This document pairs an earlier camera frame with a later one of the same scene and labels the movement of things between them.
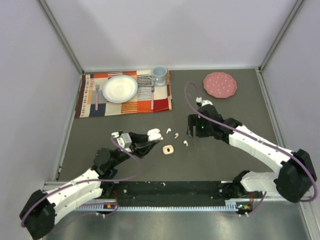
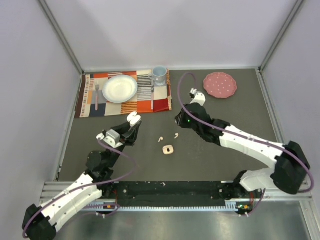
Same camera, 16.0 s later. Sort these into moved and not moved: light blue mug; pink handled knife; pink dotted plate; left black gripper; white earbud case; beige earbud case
Moved: white earbud case; left black gripper
Not moved: pink dotted plate; beige earbud case; pink handled knife; light blue mug
